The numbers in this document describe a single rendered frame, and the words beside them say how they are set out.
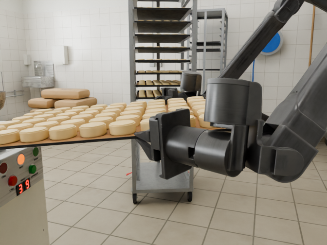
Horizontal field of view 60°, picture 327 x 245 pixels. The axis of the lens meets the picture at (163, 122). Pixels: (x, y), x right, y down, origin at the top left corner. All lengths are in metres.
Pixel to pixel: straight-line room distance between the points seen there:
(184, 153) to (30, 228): 0.86
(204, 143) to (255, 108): 0.08
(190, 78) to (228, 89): 0.60
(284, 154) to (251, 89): 0.09
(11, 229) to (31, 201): 0.12
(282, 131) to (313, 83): 0.08
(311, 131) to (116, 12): 4.99
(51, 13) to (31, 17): 0.49
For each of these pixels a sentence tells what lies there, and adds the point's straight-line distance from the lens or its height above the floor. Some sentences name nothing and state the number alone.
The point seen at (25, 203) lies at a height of 0.64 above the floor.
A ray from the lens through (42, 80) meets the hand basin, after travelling 5.76.
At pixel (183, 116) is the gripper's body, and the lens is 0.45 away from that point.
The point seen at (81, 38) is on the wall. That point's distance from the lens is 5.61.
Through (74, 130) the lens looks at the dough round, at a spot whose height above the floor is 0.98.
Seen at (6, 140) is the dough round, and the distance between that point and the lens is 0.60.
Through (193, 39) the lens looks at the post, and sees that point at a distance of 2.12.
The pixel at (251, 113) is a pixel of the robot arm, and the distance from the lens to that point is 0.39.
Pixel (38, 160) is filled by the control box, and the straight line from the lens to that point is 1.10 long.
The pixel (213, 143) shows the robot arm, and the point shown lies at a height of 1.00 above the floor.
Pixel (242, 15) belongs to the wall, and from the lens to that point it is 4.66.
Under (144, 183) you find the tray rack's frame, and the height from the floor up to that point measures 0.15.
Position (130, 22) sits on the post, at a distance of 2.10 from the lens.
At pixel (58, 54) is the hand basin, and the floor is 1.31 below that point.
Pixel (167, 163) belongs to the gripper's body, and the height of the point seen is 0.96.
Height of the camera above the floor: 1.10
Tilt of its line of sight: 11 degrees down
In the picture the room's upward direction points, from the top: straight up
